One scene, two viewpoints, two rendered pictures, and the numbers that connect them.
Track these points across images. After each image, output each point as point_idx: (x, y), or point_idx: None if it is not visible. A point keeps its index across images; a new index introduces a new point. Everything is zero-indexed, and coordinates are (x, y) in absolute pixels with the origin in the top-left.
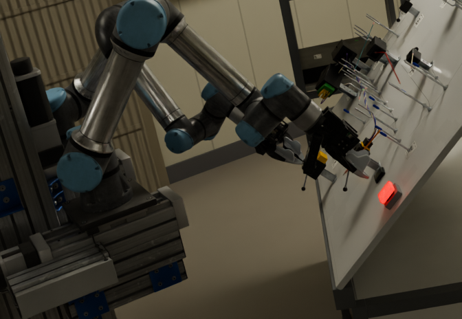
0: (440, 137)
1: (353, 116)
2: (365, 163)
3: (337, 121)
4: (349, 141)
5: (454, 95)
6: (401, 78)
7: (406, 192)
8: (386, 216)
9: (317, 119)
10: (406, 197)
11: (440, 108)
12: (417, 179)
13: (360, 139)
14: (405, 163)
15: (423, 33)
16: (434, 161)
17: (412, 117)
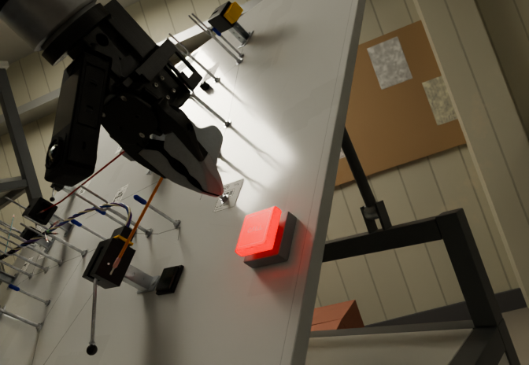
0: (301, 121)
1: (28, 295)
2: (216, 145)
3: (138, 31)
4: (181, 74)
5: (263, 103)
6: (97, 219)
7: (308, 205)
8: (290, 274)
9: (94, 4)
10: (321, 208)
11: (245, 130)
12: (318, 173)
13: (53, 318)
14: (237, 210)
15: (105, 178)
16: (334, 131)
17: (179, 193)
